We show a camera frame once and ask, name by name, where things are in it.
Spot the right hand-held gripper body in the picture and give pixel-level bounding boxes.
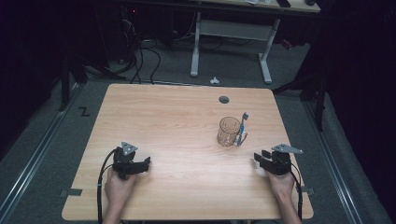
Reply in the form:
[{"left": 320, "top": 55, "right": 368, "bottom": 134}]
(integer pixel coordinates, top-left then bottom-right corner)
[{"left": 264, "top": 143, "right": 304, "bottom": 176}]

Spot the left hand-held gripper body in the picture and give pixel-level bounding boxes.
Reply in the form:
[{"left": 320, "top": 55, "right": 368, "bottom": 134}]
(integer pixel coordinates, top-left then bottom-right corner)
[{"left": 111, "top": 141, "right": 141, "bottom": 181}]

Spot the blue toothbrush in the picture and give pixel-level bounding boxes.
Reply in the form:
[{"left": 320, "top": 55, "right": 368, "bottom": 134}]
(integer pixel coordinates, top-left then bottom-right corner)
[{"left": 235, "top": 111, "right": 249, "bottom": 147}]

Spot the clear glass mug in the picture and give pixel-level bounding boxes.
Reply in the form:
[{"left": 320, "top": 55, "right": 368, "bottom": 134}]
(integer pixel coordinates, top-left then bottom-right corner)
[{"left": 216, "top": 116, "right": 248, "bottom": 148}]

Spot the person's right hand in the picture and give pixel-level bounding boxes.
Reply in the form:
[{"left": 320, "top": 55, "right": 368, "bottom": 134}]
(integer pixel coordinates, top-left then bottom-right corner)
[{"left": 265, "top": 170, "right": 296, "bottom": 201}]

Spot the person's left hand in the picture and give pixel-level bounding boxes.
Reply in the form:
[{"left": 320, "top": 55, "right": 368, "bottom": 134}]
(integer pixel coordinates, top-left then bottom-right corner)
[{"left": 104, "top": 167, "right": 138, "bottom": 207}]

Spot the grey tape strip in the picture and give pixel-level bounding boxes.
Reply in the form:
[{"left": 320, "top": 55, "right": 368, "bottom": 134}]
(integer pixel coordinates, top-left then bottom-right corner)
[
  {"left": 59, "top": 188, "right": 84, "bottom": 199},
  {"left": 301, "top": 185, "right": 316, "bottom": 197}
]

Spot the black metal stand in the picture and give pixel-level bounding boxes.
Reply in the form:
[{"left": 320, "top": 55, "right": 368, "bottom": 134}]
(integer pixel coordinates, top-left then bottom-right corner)
[
  {"left": 58, "top": 50, "right": 92, "bottom": 113},
  {"left": 271, "top": 66, "right": 329, "bottom": 133}
]

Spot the small red object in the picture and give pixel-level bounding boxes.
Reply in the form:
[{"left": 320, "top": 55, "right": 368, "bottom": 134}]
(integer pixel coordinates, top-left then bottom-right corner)
[{"left": 280, "top": 38, "right": 294, "bottom": 51}]

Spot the white-legged desk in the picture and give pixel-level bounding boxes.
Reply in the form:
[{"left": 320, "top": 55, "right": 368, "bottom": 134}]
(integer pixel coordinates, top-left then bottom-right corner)
[{"left": 189, "top": 0, "right": 321, "bottom": 86}]

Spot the dark equipment with red light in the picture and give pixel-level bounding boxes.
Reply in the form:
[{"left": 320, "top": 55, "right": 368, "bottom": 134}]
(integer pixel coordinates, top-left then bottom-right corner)
[{"left": 119, "top": 5, "right": 143, "bottom": 64}]

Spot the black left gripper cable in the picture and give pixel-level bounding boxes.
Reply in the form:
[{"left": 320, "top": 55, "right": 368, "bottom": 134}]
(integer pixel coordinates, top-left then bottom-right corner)
[{"left": 96, "top": 147, "right": 121, "bottom": 224}]

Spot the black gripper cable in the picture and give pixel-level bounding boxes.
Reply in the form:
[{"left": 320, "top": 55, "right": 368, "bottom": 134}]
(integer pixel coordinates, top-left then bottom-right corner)
[
  {"left": 289, "top": 161, "right": 304, "bottom": 221},
  {"left": 96, "top": 147, "right": 121, "bottom": 224}
]

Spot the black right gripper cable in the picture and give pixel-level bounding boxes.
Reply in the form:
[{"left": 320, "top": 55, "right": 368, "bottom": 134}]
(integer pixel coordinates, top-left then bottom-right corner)
[{"left": 289, "top": 161, "right": 304, "bottom": 221}]

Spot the metal floor rail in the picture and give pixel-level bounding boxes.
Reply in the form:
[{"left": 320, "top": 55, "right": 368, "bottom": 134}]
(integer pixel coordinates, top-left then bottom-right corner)
[
  {"left": 302, "top": 100, "right": 364, "bottom": 224},
  {"left": 0, "top": 82, "right": 80, "bottom": 220}
]

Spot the black floor cable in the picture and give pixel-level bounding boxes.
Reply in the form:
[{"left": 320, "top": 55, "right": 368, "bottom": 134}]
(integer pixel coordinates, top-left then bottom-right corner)
[
  {"left": 129, "top": 43, "right": 145, "bottom": 85},
  {"left": 141, "top": 46, "right": 163, "bottom": 86}
]

